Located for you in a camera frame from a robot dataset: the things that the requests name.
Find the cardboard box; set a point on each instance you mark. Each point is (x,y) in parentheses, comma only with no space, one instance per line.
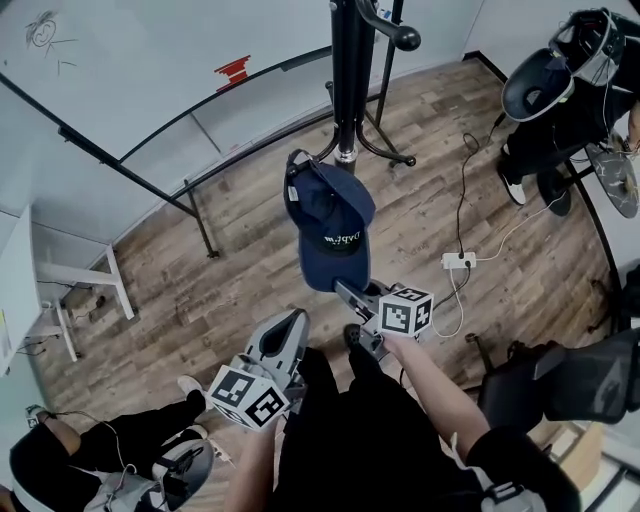
(575,450)

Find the navy blue cap item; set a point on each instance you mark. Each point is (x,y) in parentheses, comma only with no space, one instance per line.
(332,210)

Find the white power strip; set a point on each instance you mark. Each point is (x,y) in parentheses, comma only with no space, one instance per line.
(457,259)

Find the round marble side table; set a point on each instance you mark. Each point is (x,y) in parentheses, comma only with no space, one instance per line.
(612,175)

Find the black framed whiteboard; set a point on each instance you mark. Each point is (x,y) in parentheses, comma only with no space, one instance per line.
(125,75)

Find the black mesh office chair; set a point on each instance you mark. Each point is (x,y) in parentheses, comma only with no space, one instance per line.
(590,382)

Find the person's left forearm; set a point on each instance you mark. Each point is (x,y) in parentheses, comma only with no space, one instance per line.
(255,470)

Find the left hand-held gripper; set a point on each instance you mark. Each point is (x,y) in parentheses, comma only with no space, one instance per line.
(247,397)

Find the person's black clothing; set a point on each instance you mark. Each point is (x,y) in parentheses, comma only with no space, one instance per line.
(360,440)

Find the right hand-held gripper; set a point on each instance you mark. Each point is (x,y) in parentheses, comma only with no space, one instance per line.
(405,312)

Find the white desk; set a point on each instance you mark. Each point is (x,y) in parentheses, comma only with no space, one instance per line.
(15,280)

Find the black metal coat stand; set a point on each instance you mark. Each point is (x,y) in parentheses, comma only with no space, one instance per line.
(350,75)

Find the person's right forearm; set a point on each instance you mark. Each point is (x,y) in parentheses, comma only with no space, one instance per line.
(440,395)

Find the person's black shoe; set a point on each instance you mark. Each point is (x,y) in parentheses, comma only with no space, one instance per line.
(561,202)
(352,336)

